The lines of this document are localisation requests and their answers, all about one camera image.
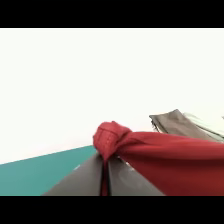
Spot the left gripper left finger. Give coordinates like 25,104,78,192
42,152,105,197

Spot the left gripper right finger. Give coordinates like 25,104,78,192
107,155,166,197

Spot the red garment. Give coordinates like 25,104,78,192
92,120,224,197

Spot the brown garment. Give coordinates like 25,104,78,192
148,108,220,143

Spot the pale green garment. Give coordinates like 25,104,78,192
182,112,224,144

